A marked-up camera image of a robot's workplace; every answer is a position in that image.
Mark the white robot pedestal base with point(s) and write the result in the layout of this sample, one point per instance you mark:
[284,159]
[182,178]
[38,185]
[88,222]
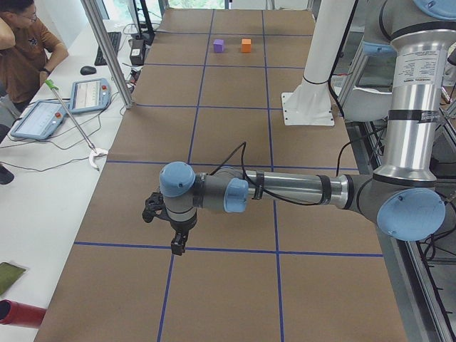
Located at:
[310,103]

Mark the teach pendant near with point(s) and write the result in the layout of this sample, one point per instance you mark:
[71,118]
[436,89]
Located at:
[40,121]

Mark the orange foam block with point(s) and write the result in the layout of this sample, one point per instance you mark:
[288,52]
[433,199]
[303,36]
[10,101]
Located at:
[246,45]

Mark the seated person brown shirt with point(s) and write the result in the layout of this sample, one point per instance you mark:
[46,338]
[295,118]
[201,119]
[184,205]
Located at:
[29,51]

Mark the purple foam block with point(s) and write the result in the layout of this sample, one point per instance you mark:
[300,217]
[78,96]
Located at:
[218,45]

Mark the black computer mouse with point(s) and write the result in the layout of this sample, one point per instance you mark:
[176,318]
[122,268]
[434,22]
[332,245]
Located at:
[88,70]

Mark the teach pendant far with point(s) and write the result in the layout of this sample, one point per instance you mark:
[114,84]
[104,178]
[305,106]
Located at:
[90,95]

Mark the black power adapter box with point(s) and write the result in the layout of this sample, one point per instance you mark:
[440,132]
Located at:
[137,52]

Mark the reacher grabber stick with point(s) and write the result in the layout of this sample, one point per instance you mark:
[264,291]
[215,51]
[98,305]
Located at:
[95,152]

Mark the red cylinder tube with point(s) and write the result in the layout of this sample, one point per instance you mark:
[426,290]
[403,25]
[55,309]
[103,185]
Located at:
[19,314]

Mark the aluminium frame post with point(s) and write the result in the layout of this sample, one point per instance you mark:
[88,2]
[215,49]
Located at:
[101,35]

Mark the green bean bag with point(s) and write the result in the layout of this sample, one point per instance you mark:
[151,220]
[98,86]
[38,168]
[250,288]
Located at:
[9,275]

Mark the teach pendant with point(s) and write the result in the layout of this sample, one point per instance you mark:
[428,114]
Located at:
[90,95]
[40,121]

